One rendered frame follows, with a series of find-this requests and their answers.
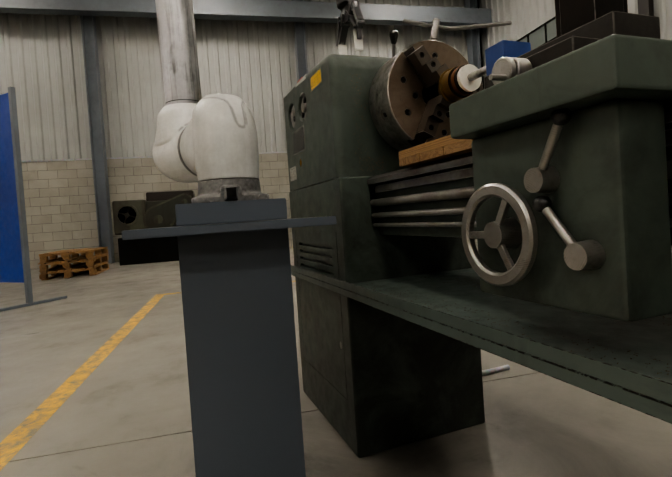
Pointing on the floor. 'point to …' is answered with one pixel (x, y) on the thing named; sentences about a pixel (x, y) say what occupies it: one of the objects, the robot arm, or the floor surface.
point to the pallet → (73, 262)
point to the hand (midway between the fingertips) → (350, 54)
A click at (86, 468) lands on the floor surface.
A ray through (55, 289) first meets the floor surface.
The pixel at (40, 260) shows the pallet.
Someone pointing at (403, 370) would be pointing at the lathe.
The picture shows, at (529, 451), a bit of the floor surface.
